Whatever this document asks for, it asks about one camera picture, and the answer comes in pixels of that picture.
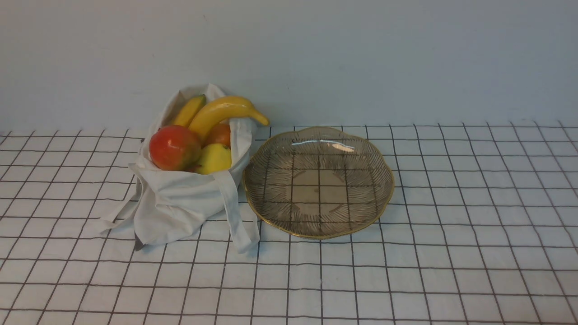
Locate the red green mango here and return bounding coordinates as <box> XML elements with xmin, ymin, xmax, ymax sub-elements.
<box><xmin>149</xmin><ymin>125</ymin><xmax>202</xmax><ymax>171</ymax></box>

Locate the orange red fruit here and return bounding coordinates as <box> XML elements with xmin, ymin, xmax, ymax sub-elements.
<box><xmin>204</xmin><ymin>123</ymin><xmax>231</xmax><ymax>148</ymax></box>

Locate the white cloth tote bag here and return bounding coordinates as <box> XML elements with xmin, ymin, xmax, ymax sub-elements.
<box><xmin>92</xmin><ymin>83</ymin><xmax>260</xmax><ymax>253</ymax></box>

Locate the glass plate with gold rim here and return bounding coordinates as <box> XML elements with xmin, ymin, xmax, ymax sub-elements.
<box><xmin>243</xmin><ymin>127</ymin><xmax>396</xmax><ymax>239</ymax></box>

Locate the yellow apple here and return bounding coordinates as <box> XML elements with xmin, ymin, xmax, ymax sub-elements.
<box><xmin>192</xmin><ymin>143</ymin><xmax>232</xmax><ymax>175</ymax></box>

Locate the large yellow banana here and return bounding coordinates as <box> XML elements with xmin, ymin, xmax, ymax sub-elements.
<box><xmin>188</xmin><ymin>95</ymin><xmax>270</xmax><ymax>142</ymax></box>

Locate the small yellow banana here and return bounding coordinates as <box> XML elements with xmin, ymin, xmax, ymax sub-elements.
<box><xmin>172</xmin><ymin>94</ymin><xmax>207</xmax><ymax>128</ymax></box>

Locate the white grid tablecloth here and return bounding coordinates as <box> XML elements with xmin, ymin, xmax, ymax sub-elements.
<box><xmin>0</xmin><ymin>122</ymin><xmax>578</xmax><ymax>325</ymax></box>

